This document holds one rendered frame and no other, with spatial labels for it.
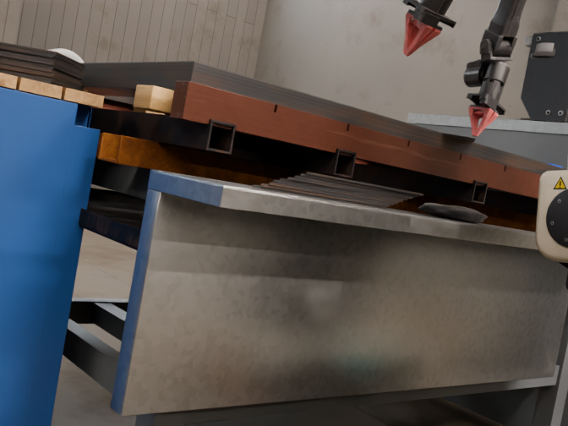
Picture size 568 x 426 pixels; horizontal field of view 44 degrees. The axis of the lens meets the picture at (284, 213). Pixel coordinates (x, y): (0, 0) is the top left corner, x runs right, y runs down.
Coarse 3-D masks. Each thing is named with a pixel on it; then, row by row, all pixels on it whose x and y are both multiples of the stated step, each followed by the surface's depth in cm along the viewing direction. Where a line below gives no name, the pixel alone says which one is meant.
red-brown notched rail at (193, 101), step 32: (192, 96) 111; (224, 96) 115; (224, 128) 118; (256, 128) 120; (288, 128) 125; (320, 128) 129; (352, 128) 134; (384, 160) 141; (416, 160) 148; (448, 160) 154; (480, 160) 162; (512, 192) 172
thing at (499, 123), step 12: (408, 120) 287; (420, 120) 282; (432, 120) 278; (444, 120) 273; (456, 120) 269; (468, 120) 265; (480, 120) 261; (504, 120) 253; (516, 120) 249; (528, 120) 246; (540, 132) 242; (552, 132) 238; (564, 132) 235
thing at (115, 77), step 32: (96, 64) 144; (128, 64) 133; (160, 64) 124; (192, 64) 116; (128, 96) 153; (256, 96) 124; (288, 96) 129; (384, 128) 146; (416, 128) 153; (512, 160) 178
